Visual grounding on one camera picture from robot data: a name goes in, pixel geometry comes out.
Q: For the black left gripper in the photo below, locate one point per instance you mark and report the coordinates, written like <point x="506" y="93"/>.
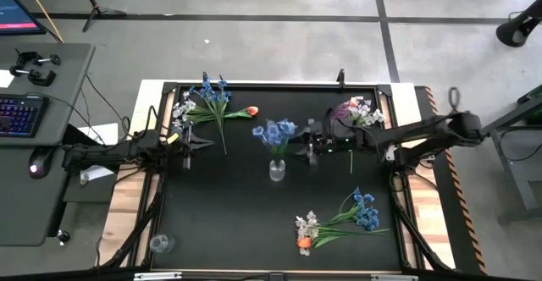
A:
<point x="187" y="143"/>

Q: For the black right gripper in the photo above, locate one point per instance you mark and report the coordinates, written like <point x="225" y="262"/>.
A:
<point x="322" y="139"/>

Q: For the blue artificial flower bunch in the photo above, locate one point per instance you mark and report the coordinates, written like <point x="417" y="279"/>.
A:
<point x="366" y="215"/>
<point x="216" y="97"/>
<point x="273" y="133"/>

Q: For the white artificial flower bunch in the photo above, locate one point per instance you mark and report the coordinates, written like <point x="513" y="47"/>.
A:
<point x="307" y="226"/>
<point x="364" y="112"/>
<point x="182" y="111"/>

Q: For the pink ribbed glass vase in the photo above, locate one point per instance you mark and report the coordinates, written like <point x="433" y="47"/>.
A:
<point x="341" y="112"/>

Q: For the clear diamond-cut glass vase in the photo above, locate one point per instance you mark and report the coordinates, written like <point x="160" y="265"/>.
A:
<point x="277" y="172"/>

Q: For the small clear round vase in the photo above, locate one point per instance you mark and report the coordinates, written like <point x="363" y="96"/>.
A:
<point x="162" y="244"/>

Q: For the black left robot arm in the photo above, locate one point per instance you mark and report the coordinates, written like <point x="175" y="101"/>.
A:
<point x="106" y="154"/>

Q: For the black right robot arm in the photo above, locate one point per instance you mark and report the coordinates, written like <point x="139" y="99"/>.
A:
<point x="423" y="135"/>

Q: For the black table edge clip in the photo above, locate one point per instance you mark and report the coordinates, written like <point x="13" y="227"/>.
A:
<point x="341" y="78"/>
<point x="205" y="77"/>

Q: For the white paper sheet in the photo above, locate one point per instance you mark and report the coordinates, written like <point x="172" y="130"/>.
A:
<point x="103" y="133"/>
<point x="97" y="173"/>

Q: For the light wooden side board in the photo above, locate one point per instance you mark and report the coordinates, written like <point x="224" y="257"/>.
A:
<point x="432" y="230"/>
<point x="123" y="213"/>

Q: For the black computer mouse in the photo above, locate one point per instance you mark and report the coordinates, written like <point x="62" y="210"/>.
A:
<point x="40" y="162"/>

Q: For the black round knob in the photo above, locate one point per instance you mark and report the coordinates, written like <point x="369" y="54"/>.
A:
<point x="63" y="235"/>

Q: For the black tripod stand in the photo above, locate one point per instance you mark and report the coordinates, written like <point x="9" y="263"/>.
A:
<point x="96" y="8"/>

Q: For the black C-clamp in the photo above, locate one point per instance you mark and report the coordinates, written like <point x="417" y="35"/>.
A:
<point x="29" y="56"/>
<point x="40" y="78"/>

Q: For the backlit black keyboard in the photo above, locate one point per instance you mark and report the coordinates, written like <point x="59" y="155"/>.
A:
<point x="21" y="116"/>

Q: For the black mat with hazard stripes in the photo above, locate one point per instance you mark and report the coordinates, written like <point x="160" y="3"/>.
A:
<point x="463" y="230"/>

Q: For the gray desk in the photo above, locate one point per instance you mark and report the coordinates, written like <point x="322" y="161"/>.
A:
<point x="25" y="213"/>

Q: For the small white paper note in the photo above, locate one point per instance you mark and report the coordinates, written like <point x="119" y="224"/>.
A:
<point x="5" y="78"/>

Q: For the black metal side table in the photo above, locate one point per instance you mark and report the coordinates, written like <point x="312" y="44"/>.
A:
<point x="514" y="175"/>

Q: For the lit computer screen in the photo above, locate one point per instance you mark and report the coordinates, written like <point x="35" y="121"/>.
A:
<point x="17" y="14"/>

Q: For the green-lit black device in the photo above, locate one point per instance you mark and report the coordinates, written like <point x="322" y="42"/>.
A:
<point x="532" y="95"/>

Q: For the black round stand base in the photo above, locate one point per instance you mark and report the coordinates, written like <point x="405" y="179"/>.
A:
<point x="512" y="31"/>

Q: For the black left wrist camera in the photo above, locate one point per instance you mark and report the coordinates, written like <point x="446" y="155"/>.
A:
<point x="154" y="138"/>

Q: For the silver metal bracket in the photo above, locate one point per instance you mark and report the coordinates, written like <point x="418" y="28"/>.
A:
<point x="157" y="276"/>
<point x="394" y="277"/>

